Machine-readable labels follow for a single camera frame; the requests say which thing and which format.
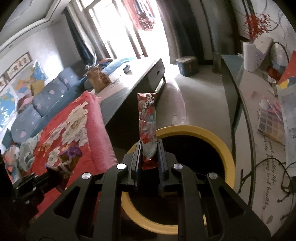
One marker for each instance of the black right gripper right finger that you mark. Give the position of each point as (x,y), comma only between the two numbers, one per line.
(226,216)

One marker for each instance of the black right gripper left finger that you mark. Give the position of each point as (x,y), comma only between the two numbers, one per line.
(90,208)

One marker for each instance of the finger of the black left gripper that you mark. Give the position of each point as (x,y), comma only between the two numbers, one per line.
(32,188)

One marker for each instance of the red snack wrapper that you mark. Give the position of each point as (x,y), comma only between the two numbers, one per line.
(147,128)

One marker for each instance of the yellow rimmed trash bin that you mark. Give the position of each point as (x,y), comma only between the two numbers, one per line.
(191,220)

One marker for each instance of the grey green cloth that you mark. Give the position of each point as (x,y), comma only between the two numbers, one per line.
(26,154)

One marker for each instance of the colourful patterned quilt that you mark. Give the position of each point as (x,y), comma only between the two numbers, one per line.
(11,160)

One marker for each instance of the purple snack bag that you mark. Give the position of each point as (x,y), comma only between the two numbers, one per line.
(65,161)

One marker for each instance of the red floral blanket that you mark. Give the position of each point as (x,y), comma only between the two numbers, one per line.
(79,124)

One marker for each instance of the pink red cushion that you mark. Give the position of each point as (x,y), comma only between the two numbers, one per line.
(25,101)

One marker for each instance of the world map poster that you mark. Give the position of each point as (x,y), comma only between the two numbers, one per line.
(8,107)

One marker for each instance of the blue fabric sofa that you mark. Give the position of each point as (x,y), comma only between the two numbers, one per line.
(55,96)

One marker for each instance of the yellow cushion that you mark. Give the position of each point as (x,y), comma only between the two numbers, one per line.
(37,87)

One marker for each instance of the colour swatch card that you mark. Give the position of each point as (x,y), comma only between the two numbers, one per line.
(270,123)

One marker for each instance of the china map poster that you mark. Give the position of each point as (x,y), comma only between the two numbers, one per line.
(31,74)

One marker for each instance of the framed scroll picture left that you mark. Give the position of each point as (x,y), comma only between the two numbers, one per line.
(3,82)

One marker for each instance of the framed scroll picture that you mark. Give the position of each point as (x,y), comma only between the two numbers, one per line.
(18,65)
(3,82)

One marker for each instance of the brown paper bag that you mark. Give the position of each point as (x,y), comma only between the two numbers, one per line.
(97,78)

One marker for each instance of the framed scroll picture right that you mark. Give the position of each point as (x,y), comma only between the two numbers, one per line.
(18,65)

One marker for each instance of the printed paper sheet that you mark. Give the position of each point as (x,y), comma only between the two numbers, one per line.
(287,102)

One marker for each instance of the dark blue curtain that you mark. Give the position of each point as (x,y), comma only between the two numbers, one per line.
(85,53)

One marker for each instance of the red painting canvas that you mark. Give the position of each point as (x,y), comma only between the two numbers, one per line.
(289,76)

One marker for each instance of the small object on table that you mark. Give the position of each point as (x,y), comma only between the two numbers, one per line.
(126,69)

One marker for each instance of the small dark storage stool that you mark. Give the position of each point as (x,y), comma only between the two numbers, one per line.
(188,65)

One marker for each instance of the hanging red patterned clothes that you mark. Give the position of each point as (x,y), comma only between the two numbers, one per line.
(141,14)

